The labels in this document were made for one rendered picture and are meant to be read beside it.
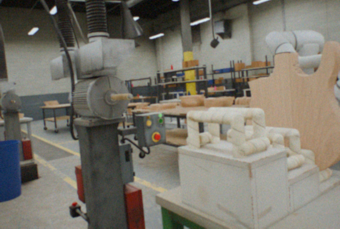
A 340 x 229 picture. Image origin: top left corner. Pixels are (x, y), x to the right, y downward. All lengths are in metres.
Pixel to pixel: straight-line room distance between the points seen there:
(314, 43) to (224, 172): 1.20
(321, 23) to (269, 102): 11.98
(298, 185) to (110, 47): 0.96
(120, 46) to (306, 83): 0.83
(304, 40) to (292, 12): 11.87
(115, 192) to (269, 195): 1.31
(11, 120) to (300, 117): 4.46
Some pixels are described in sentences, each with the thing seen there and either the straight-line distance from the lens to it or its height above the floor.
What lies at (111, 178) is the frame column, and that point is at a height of 0.74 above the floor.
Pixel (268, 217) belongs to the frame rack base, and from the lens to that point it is 0.76.
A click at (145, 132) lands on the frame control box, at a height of 1.01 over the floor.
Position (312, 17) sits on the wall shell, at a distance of 13.17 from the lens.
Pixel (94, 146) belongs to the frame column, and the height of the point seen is 0.96.
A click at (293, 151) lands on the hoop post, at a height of 1.07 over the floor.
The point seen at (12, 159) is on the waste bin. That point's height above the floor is 0.51.
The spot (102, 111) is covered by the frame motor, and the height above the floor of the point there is 1.18.
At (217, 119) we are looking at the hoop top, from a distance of 0.73.
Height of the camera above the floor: 1.29
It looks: 3 degrees down
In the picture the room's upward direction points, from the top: 5 degrees counter-clockwise
